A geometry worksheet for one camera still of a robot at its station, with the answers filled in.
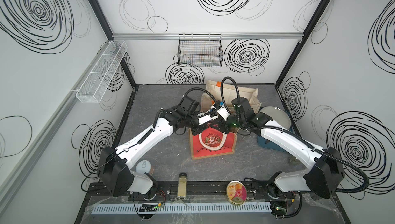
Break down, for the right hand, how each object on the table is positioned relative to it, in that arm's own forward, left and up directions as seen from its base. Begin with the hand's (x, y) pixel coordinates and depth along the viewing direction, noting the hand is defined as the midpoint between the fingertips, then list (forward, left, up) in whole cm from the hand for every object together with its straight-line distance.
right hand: (212, 124), depth 75 cm
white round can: (-17, +35, -15) cm, 41 cm away
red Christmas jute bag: (-3, -1, -13) cm, 13 cm away
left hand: (+1, +3, -1) cm, 3 cm away
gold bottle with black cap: (-24, +14, -16) cm, 32 cm away
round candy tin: (-26, -12, -17) cm, 33 cm away
